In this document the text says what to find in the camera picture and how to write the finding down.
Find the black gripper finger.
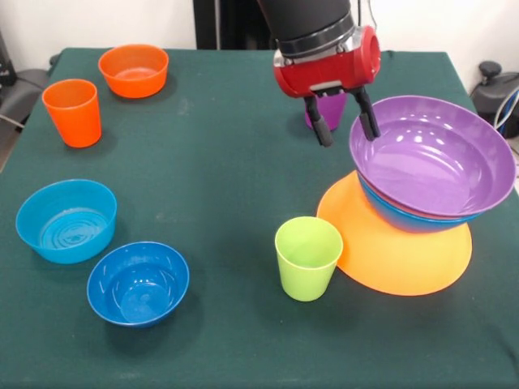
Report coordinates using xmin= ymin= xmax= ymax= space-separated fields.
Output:
xmin=304 ymin=96 xmax=335 ymax=148
xmin=350 ymin=87 xmax=382 ymax=143

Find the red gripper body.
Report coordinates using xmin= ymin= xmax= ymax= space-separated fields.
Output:
xmin=272 ymin=25 xmax=383 ymax=100

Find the purple bowl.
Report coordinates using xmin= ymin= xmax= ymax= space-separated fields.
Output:
xmin=349 ymin=95 xmax=517 ymax=218

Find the large light blue bowl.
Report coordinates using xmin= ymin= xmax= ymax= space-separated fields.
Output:
xmin=356 ymin=172 xmax=480 ymax=235

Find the large yellow-orange bowl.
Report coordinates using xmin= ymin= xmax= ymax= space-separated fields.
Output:
xmin=315 ymin=169 xmax=474 ymax=297

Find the orange cup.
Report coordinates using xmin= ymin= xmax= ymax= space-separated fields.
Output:
xmin=41 ymin=78 xmax=103 ymax=149

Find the purple cup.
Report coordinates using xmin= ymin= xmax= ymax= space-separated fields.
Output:
xmin=303 ymin=92 xmax=349 ymax=133

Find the green cup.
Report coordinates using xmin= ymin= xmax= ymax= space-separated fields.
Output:
xmin=274 ymin=216 xmax=345 ymax=303

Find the small orange bowl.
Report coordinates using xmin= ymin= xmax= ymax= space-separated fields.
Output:
xmin=97 ymin=43 xmax=170 ymax=99

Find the dark blue bowl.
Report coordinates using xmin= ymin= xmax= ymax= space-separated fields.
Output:
xmin=86 ymin=241 xmax=191 ymax=329

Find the dark green tablecloth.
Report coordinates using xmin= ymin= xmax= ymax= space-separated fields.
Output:
xmin=0 ymin=47 xmax=519 ymax=389

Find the flat-bottomed light blue bowl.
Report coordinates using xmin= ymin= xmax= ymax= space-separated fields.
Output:
xmin=15 ymin=178 xmax=118 ymax=265

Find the thin black cable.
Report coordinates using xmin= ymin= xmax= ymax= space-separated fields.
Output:
xmin=366 ymin=0 xmax=380 ymax=32

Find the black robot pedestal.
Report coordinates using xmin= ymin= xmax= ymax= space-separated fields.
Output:
xmin=193 ymin=0 xmax=281 ymax=52

